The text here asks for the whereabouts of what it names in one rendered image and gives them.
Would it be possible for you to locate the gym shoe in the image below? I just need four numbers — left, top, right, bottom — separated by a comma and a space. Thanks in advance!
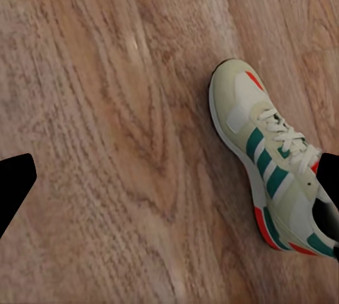
207, 59, 339, 257

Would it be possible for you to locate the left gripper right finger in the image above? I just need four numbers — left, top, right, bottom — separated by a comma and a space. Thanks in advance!
316, 152, 339, 210

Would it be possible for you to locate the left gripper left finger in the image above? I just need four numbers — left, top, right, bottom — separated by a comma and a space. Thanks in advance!
0, 153, 37, 238

